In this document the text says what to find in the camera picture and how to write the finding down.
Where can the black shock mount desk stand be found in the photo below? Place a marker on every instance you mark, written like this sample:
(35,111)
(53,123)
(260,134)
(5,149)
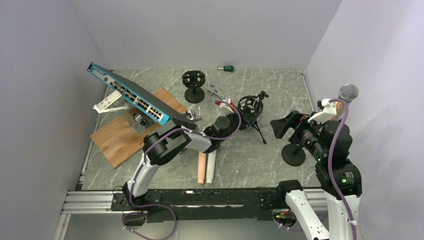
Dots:
(193,80)

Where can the black mini tripod stand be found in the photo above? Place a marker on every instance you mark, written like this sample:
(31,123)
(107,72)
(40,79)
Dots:
(250,108)

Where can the green stubby screwdriver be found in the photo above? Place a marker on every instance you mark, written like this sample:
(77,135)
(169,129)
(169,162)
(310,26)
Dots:
(227,68)

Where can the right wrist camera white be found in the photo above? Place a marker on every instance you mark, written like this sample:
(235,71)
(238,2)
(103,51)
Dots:
(330,111)

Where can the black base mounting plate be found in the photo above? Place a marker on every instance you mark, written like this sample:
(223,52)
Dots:
(159,205)

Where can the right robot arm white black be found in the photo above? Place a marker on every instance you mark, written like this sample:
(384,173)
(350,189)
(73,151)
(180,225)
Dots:
(341,181)

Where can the grey metal mount block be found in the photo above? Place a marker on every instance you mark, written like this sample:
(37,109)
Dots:
(139,122)

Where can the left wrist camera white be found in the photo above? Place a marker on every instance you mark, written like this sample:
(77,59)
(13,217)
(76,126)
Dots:
(222,104)

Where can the white microphone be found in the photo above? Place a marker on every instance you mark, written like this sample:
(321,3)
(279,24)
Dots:
(210,167)

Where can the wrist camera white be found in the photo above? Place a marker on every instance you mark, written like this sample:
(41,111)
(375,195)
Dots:
(330,111)
(222,104)

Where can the black round base clip stand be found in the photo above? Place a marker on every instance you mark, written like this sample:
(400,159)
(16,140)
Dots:
(293,155)

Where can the sprinkle pattern silver microphone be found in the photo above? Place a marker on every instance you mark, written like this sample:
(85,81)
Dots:
(348,93)

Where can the blue black network switch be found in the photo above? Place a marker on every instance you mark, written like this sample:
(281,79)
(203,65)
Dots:
(142,99)

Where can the wooden board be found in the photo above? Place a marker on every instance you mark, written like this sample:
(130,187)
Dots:
(117,141)

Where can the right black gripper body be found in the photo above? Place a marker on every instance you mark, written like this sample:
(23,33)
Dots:
(306,133)

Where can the white bracket stand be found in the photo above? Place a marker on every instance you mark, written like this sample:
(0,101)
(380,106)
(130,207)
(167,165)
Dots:
(107,104)

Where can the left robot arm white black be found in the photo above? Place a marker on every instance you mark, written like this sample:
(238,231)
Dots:
(167,141)

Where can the silver metal clamp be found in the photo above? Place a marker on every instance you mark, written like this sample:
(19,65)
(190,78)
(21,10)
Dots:
(191,115)

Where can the red handled adjustable wrench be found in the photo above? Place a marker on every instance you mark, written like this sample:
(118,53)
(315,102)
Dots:
(215,90)

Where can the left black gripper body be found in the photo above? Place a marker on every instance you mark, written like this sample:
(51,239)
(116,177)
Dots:
(234,120)

